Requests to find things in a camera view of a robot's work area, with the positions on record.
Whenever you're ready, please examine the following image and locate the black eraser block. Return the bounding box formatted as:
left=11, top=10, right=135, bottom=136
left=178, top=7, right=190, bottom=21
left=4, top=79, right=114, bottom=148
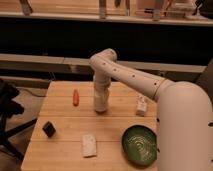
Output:
left=42, top=122, right=56, bottom=137

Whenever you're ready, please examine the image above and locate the white figurine bottle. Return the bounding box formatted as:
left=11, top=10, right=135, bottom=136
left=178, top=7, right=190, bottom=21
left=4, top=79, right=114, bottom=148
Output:
left=136, top=95, right=148, bottom=116

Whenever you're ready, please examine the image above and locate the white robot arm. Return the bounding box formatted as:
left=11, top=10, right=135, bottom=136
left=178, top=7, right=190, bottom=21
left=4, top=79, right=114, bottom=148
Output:
left=89, top=48, right=213, bottom=171

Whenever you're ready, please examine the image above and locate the black tripod stand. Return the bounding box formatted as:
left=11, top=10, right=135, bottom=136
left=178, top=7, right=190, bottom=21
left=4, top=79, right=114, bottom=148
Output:
left=0, top=78, right=36, bottom=160

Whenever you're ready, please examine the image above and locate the green ceramic bowl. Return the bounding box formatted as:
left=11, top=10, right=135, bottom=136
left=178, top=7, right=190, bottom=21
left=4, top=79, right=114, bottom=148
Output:
left=121, top=125, right=157, bottom=167

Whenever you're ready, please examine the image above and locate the orange carrot toy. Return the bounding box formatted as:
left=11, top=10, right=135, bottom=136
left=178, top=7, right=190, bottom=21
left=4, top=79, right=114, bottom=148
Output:
left=73, top=89, right=79, bottom=106

